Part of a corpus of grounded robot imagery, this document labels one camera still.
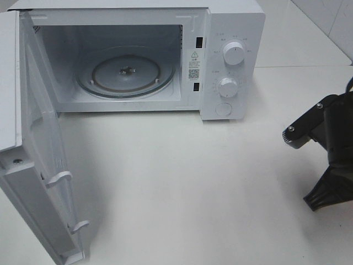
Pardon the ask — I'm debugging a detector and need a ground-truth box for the round white door button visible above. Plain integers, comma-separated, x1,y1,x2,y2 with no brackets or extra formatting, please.
215,103,232,116

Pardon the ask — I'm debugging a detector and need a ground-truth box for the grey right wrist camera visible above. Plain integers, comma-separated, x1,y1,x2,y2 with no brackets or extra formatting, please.
282,94,338,150

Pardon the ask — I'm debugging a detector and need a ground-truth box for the white warning label sticker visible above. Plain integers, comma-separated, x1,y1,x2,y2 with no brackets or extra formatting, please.
187,49,202,81

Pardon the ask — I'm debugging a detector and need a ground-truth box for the white microwave oven body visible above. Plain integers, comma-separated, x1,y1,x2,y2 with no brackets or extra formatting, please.
6,1,265,120

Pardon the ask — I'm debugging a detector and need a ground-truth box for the white microwave door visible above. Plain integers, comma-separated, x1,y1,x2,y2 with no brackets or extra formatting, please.
1,10,89,264

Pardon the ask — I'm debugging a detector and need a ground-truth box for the upper white power knob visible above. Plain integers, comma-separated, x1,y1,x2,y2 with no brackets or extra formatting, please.
222,40,245,66

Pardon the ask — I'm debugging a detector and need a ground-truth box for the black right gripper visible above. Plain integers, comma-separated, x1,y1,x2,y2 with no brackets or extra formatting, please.
303,94,352,211

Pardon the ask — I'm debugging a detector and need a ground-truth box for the white timer knob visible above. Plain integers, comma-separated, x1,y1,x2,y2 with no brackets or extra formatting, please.
218,78,239,98

